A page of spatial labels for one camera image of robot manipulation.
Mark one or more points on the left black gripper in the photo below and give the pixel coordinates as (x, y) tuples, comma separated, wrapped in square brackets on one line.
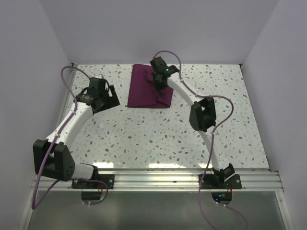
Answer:
[(112, 101)]

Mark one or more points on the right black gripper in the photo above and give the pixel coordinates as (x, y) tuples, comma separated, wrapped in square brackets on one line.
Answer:
[(157, 86)]

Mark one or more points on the purple cloth wrap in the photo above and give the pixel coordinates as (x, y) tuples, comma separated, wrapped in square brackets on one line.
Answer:
[(142, 93)]

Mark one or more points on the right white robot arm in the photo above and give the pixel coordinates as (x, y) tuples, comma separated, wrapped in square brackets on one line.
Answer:
[(202, 118)]

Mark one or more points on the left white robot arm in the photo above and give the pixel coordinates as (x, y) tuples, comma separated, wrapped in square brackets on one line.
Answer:
[(52, 156)]

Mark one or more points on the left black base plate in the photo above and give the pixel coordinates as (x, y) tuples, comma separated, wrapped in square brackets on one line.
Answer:
[(99, 181)]

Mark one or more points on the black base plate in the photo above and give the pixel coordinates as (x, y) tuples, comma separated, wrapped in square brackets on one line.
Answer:
[(237, 183), (99, 181)]

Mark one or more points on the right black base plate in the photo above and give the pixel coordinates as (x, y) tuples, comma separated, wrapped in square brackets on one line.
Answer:
[(237, 183)]

